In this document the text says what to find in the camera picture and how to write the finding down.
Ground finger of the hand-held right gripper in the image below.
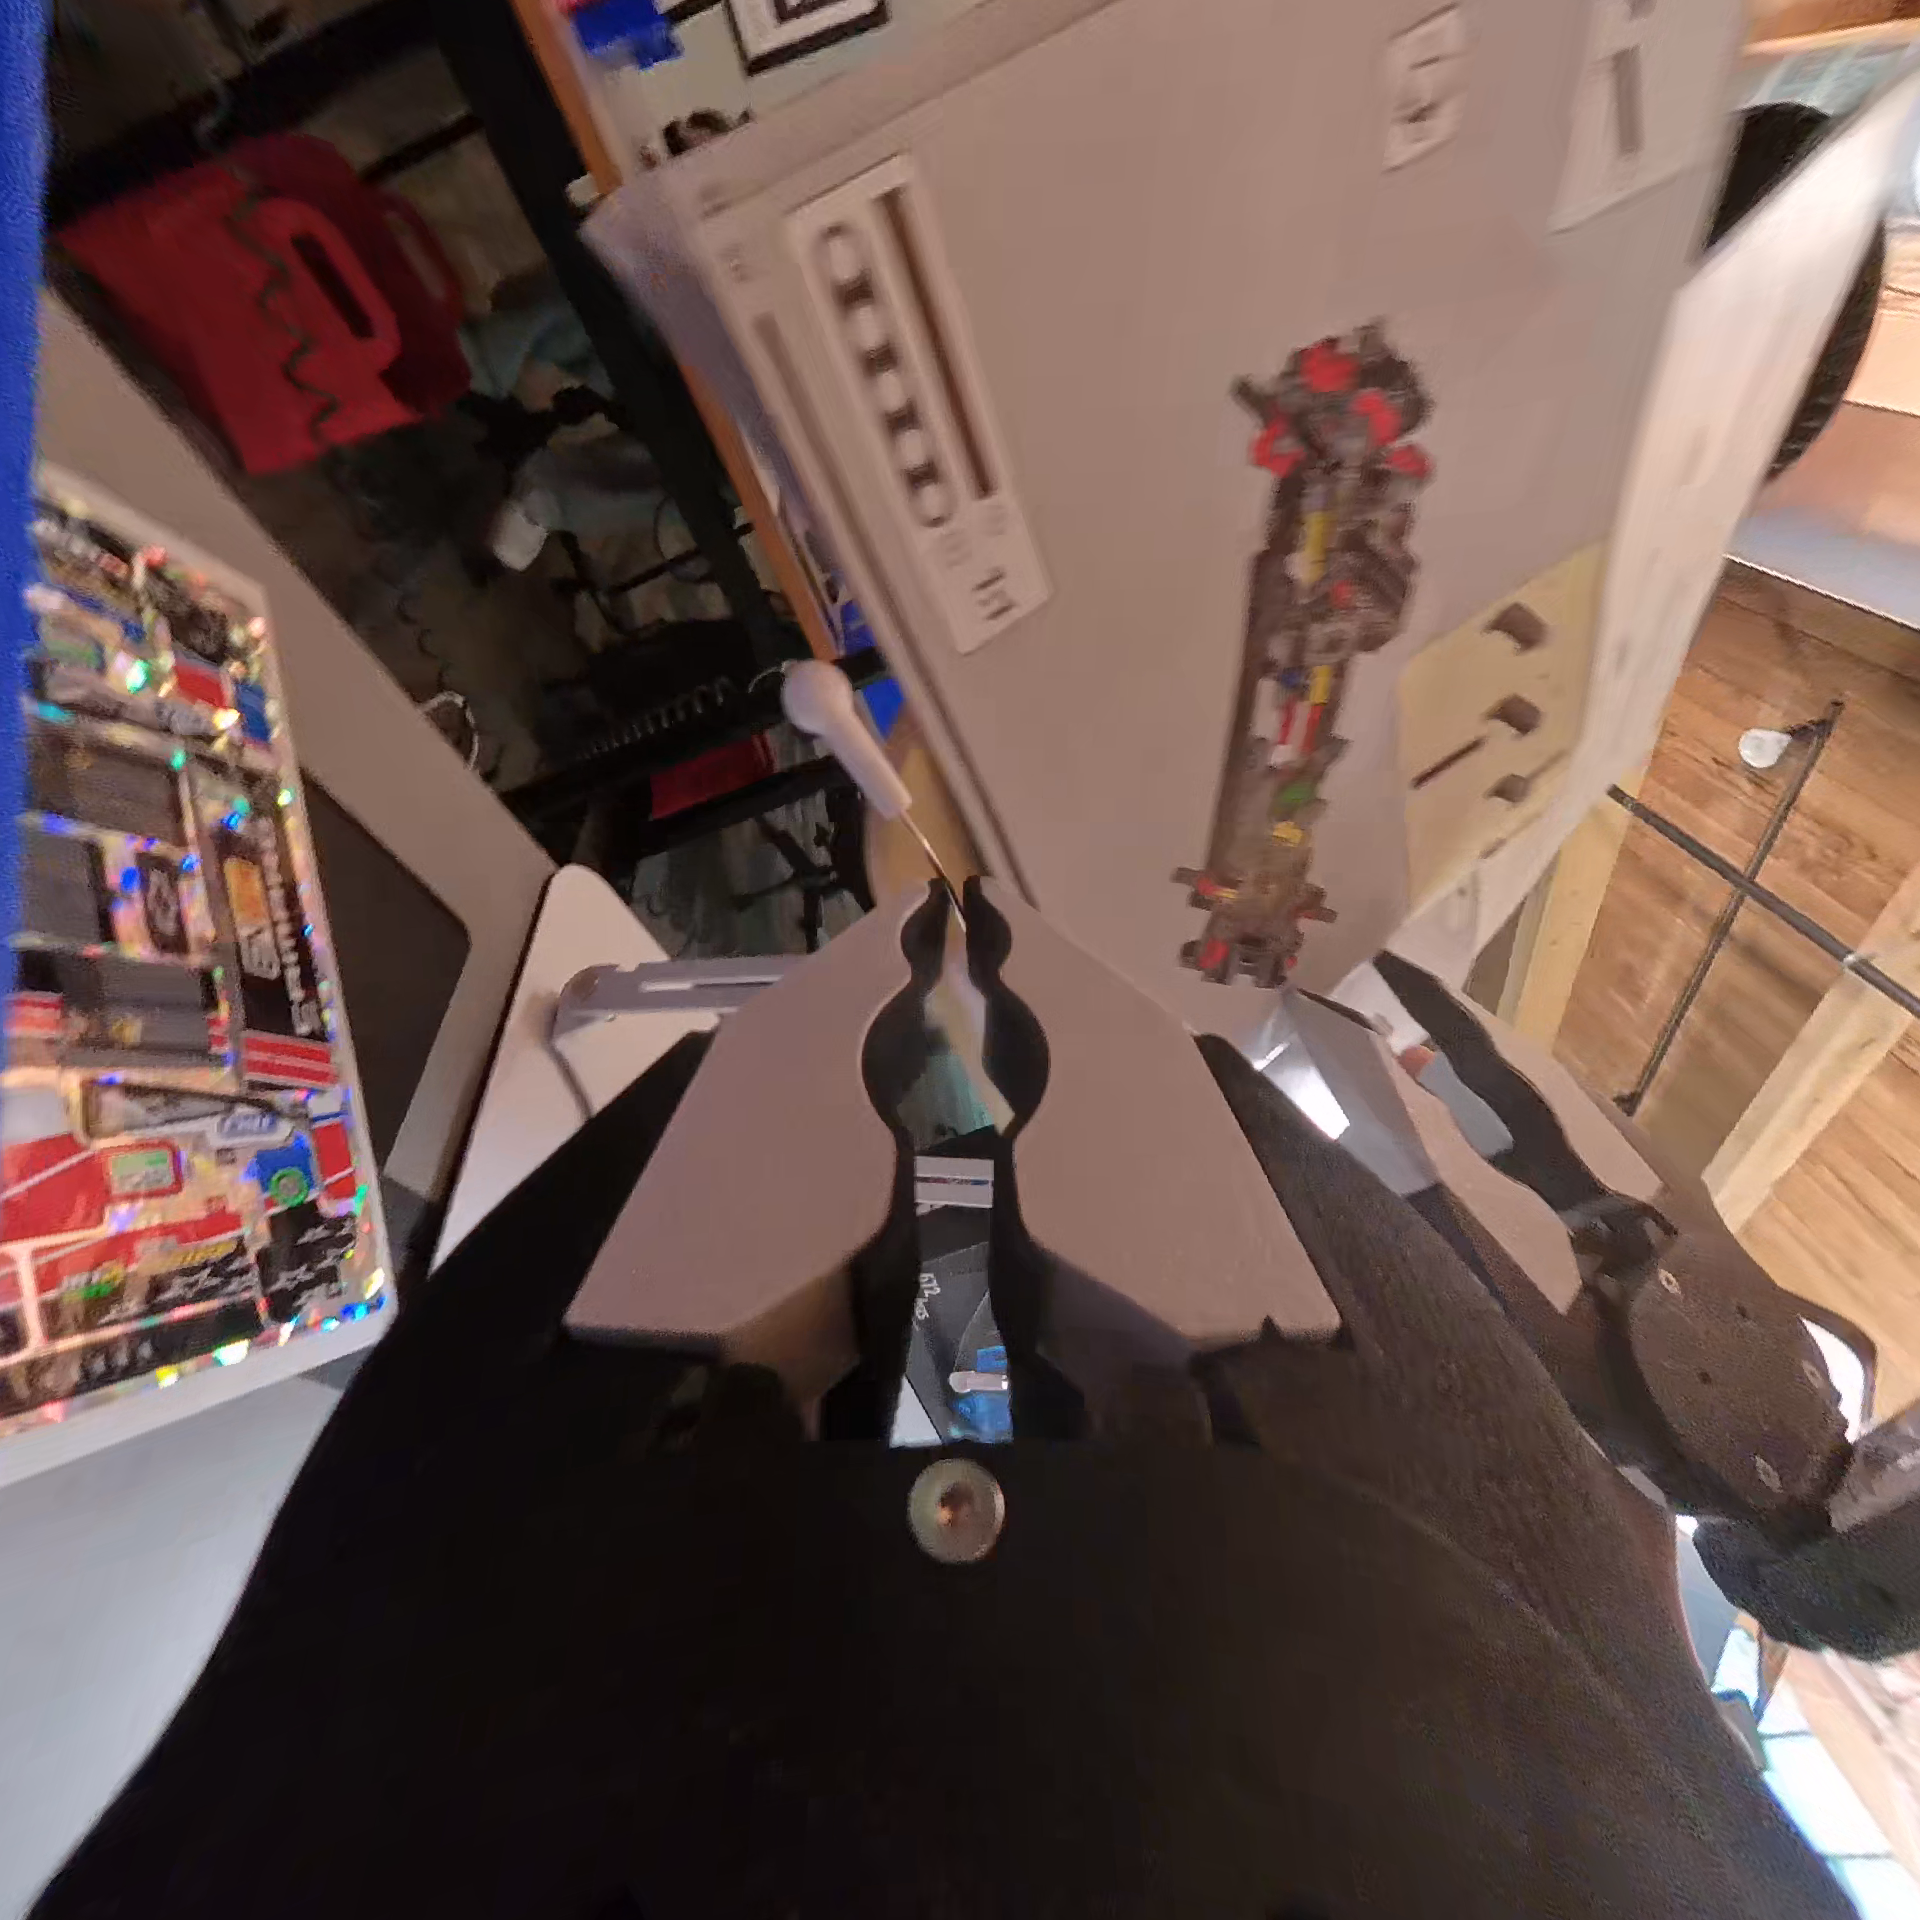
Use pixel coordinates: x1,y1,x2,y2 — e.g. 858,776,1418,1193
1383,1048,1587,1310
1370,959,1661,1206

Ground instruction booklet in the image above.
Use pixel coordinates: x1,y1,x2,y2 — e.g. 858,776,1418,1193
576,0,1920,993

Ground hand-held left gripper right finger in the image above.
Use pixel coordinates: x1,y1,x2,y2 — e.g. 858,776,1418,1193
964,880,1344,1419

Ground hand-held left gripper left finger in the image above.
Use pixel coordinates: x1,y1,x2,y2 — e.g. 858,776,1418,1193
565,883,946,1403

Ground colourful sticker sheet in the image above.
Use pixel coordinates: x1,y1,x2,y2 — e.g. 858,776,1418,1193
0,465,395,1449

